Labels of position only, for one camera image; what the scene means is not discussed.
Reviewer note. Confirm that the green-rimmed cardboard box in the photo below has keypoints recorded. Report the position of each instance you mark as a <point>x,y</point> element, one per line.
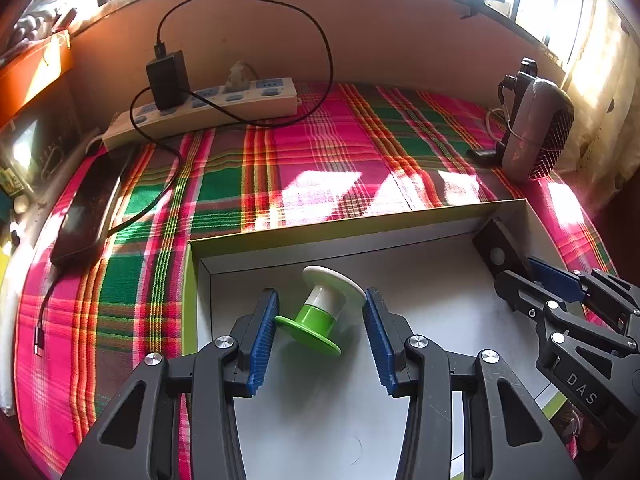
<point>310,425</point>

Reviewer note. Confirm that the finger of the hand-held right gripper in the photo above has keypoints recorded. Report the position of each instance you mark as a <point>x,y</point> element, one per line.
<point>520,292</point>
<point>555,280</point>

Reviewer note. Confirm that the black silver handheld device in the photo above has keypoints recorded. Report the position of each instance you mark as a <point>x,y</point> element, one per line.
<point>492,245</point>

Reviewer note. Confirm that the grey mesh-front heater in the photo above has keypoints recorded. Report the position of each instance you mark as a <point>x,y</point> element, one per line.
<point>537,125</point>

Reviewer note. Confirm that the beige power strip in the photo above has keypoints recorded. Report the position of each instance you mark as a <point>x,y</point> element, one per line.
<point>280,100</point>

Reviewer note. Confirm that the cream patterned curtain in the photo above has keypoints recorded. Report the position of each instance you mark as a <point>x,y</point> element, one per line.
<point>610,85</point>

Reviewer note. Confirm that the white tube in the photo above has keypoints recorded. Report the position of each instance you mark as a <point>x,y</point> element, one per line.
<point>7,375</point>

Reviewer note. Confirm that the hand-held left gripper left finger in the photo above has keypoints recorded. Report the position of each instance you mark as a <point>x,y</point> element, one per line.
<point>262,340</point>

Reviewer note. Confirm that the grey plug adapter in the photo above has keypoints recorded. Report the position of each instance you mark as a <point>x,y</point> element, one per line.
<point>239,77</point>

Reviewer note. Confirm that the small black flat gadget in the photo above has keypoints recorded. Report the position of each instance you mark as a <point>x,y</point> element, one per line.
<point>482,155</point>

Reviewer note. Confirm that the green and white spool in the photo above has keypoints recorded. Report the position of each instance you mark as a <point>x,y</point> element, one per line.
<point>320,310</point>

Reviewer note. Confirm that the black charger adapter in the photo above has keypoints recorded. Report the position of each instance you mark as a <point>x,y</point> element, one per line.
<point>167,80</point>

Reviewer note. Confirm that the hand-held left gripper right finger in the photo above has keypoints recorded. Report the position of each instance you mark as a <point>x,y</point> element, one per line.
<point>377,345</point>

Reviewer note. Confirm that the plaid tablecloth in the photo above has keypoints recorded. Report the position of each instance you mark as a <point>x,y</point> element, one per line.
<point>325,150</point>

